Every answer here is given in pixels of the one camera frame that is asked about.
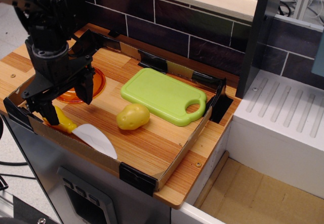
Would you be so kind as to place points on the white toy sink drainboard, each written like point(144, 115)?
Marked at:
point(277, 130)

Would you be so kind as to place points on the yellow-handled white toy knife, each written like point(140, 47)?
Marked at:
point(87, 133)

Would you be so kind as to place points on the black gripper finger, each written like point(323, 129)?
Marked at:
point(84, 89)
point(47, 111)

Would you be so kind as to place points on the yellow toy potato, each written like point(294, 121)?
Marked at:
point(132, 117)

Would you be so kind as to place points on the dark grey vertical post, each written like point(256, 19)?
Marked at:
point(258, 39)

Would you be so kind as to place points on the orange transparent pot lid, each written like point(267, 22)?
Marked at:
point(70, 96)

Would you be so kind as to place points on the green plastic cutting board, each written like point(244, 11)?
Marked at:
point(165, 97)

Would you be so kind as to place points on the cardboard fence with black tape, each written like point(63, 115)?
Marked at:
point(175, 156)

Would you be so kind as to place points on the silver toy oven front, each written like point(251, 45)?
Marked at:
point(78, 189)

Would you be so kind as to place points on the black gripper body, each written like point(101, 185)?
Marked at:
point(55, 73)

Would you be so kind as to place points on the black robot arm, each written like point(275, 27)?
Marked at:
point(50, 24)

